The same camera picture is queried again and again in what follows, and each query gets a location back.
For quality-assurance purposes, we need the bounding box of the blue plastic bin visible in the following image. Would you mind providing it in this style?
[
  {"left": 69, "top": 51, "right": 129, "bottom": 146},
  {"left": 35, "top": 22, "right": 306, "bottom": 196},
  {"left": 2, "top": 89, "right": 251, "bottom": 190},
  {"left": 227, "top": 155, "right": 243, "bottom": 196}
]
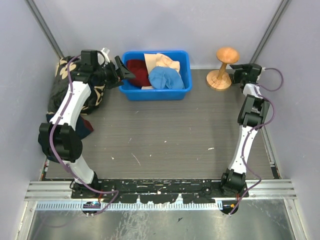
[{"left": 119, "top": 50, "right": 193, "bottom": 101}]

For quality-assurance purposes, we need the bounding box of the light blue bucket hat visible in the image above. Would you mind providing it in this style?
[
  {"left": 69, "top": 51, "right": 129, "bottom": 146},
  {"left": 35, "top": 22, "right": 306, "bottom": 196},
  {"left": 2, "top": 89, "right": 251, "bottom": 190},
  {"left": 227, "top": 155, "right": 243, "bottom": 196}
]
[{"left": 148, "top": 66, "right": 185, "bottom": 90}]

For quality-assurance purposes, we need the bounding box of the beige bucket hat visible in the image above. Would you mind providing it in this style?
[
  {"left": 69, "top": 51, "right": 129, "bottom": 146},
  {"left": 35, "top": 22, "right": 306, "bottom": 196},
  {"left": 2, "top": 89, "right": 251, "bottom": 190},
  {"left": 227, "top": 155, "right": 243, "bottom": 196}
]
[{"left": 144, "top": 53, "right": 180, "bottom": 73}]

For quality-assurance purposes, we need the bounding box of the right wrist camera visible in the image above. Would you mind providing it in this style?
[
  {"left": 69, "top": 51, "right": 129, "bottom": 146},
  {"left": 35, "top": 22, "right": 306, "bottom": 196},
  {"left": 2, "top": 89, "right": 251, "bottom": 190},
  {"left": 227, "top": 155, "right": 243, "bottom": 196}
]
[{"left": 257, "top": 67, "right": 266, "bottom": 81}]

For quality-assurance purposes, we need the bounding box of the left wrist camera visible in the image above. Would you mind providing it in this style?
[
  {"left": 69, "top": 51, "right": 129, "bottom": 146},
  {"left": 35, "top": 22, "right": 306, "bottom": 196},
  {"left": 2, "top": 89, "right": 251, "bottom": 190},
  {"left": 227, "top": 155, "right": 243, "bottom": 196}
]
[{"left": 97, "top": 47, "right": 110, "bottom": 65}]

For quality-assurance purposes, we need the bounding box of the wooden hat stand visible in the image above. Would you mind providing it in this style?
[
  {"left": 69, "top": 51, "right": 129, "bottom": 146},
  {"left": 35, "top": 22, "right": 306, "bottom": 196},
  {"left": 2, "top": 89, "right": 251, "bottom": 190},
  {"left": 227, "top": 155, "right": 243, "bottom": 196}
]
[{"left": 206, "top": 47, "right": 240, "bottom": 91}]

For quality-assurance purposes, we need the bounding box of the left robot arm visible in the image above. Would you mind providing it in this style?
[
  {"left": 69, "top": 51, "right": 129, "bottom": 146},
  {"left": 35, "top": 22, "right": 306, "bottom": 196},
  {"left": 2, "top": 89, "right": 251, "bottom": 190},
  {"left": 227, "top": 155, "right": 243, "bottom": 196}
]
[{"left": 39, "top": 47, "right": 135, "bottom": 198}]

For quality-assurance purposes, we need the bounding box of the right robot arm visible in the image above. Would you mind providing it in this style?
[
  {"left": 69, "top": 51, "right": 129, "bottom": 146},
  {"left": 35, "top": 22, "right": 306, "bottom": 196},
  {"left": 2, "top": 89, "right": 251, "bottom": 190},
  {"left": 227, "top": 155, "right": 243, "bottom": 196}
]
[{"left": 219, "top": 63, "right": 270, "bottom": 197}]

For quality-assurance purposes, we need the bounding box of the cream white hat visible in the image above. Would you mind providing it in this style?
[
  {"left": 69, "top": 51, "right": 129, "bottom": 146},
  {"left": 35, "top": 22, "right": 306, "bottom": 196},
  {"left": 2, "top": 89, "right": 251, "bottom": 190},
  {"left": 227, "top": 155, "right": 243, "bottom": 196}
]
[{"left": 141, "top": 85, "right": 154, "bottom": 90}]

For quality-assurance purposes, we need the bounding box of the black floral blanket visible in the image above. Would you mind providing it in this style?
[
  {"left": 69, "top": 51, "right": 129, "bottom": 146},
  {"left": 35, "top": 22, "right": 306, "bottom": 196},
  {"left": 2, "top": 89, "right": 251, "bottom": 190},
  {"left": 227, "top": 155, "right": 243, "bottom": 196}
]
[{"left": 46, "top": 56, "right": 106, "bottom": 116}]

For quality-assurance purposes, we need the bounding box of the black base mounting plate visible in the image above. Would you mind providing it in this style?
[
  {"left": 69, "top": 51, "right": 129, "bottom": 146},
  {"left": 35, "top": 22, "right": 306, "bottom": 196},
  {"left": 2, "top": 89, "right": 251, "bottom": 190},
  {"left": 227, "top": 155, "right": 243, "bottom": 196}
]
[{"left": 69, "top": 178, "right": 240, "bottom": 204}]

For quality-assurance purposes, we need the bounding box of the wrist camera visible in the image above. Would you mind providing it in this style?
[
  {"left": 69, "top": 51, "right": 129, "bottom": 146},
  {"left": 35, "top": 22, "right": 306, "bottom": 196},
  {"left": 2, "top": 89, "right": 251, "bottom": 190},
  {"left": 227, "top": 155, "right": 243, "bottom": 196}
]
[
  {"left": 257, "top": 67, "right": 266, "bottom": 81},
  {"left": 97, "top": 47, "right": 110, "bottom": 65}
]

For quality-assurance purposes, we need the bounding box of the dark red hat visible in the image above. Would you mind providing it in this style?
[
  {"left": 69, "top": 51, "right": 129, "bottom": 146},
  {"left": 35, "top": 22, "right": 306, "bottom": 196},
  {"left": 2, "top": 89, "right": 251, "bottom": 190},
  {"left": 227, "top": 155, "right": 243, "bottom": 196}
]
[{"left": 126, "top": 59, "right": 151, "bottom": 88}]

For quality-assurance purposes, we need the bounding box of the navy and red cloth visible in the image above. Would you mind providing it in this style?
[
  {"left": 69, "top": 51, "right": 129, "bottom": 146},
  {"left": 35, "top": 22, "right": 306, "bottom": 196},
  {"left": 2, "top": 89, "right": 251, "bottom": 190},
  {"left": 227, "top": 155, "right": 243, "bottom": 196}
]
[{"left": 46, "top": 112, "right": 94, "bottom": 140}]

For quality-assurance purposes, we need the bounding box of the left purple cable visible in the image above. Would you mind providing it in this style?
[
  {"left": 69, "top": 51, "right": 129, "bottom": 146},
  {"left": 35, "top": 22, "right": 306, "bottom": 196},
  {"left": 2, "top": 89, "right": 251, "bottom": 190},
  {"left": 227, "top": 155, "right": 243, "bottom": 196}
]
[{"left": 48, "top": 55, "right": 120, "bottom": 216}]

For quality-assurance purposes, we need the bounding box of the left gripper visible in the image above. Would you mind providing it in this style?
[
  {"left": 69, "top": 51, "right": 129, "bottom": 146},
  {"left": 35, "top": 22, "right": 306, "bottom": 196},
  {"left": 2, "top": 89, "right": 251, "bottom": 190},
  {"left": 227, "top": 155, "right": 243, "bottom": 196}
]
[{"left": 94, "top": 56, "right": 136, "bottom": 90}]

